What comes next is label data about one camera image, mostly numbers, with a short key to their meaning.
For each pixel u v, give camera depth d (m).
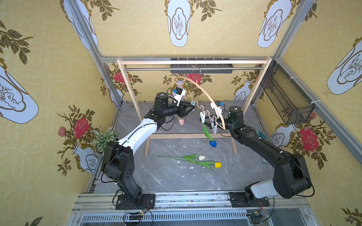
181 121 0.92
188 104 0.73
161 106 0.63
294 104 0.82
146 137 0.56
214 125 0.65
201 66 0.93
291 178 0.43
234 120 0.65
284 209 0.78
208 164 0.86
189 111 0.75
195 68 0.90
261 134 0.98
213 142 0.76
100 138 0.78
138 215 0.72
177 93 0.69
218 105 0.72
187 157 0.89
